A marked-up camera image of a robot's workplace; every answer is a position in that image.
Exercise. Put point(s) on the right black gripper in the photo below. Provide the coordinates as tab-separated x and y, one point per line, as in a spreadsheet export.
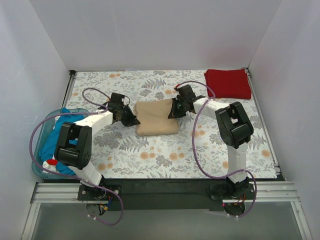
176	108

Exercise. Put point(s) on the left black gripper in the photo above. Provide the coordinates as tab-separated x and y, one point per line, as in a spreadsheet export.
126	115

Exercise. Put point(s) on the beige t shirt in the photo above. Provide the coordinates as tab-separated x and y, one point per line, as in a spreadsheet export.
153	117

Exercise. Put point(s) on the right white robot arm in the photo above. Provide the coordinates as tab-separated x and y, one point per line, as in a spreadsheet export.
234	127

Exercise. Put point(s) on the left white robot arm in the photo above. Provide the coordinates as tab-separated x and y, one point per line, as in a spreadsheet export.
74	144

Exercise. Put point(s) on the floral table cloth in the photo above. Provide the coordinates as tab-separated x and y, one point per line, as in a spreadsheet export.
117	152

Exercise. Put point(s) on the folded red t shirt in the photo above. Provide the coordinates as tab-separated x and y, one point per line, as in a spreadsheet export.
228	83

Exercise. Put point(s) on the blue t shirt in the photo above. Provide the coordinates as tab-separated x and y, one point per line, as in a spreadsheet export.
48	149

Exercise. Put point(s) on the white and red garment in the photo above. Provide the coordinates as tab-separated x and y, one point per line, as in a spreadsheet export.
50	165

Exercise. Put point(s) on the teal plastic basket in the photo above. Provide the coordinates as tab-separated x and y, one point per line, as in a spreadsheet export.
46	128

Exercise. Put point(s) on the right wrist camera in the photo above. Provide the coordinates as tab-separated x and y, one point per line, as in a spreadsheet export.
186	93

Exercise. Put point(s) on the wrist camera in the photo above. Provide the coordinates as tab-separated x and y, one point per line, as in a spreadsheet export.
186	93
117	100

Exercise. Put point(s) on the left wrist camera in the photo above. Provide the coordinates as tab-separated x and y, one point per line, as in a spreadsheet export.
117	100

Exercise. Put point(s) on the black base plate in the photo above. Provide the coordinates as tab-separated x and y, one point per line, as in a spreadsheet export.
167	194

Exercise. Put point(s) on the aluminium frame rail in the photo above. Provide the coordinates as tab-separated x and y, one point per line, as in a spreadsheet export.
267	191

